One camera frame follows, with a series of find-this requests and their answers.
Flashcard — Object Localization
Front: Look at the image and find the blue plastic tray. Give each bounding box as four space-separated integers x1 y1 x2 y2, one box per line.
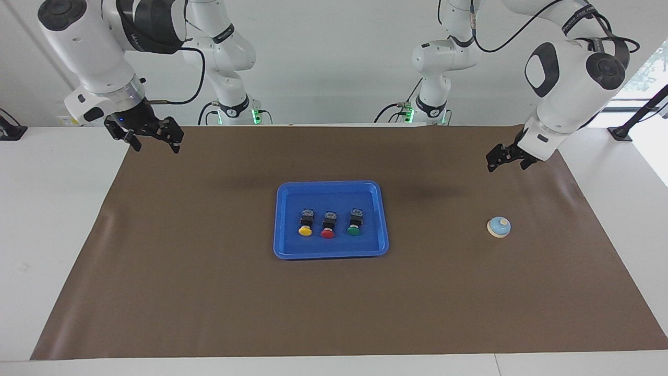
273 181 390 260

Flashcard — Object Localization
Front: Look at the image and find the brown table mat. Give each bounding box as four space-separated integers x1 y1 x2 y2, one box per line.
30 125 668 361

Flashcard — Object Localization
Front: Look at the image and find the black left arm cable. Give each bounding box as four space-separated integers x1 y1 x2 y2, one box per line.
470 0 641 54

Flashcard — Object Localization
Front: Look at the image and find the light blue call bell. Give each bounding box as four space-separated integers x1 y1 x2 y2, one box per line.
486 216 511 239

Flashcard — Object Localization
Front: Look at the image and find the black right base cable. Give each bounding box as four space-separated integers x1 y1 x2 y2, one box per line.
197 101 220 126

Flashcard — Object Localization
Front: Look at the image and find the small black table mount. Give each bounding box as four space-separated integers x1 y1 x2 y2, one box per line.
0 109 28 142

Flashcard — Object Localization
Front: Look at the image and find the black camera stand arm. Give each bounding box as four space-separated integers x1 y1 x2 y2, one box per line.
607 84 668 143

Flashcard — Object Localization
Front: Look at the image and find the black base cable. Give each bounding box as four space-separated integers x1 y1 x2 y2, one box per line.
374 78 423 124
197 101 220 126

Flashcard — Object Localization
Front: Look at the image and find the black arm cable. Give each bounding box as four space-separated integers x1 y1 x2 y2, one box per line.
470 0 641 54
144 46 206 105

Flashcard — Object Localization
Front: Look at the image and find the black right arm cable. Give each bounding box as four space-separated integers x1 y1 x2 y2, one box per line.
144 46 206 105

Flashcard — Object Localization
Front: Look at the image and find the black left base cable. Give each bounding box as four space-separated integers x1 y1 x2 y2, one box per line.
374 78 423 124

